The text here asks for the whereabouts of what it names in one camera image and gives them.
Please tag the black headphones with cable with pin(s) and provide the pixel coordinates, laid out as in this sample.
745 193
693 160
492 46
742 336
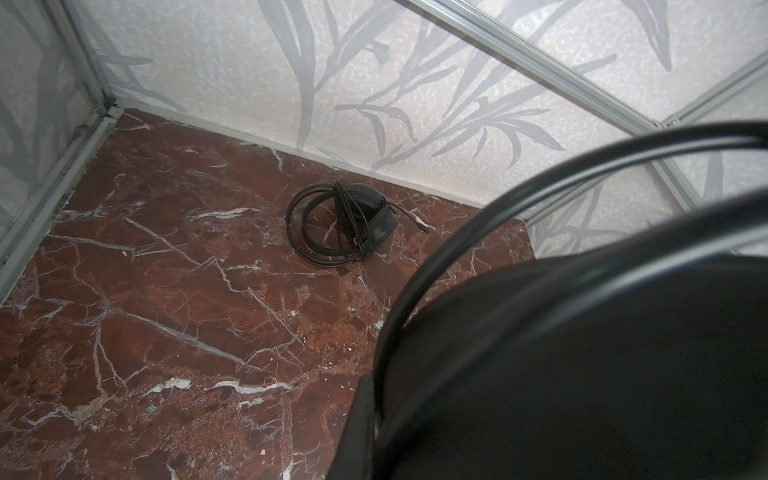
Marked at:
642 359
364 220

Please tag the aluminium frame crossbar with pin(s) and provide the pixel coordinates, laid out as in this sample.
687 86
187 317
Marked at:
492 36

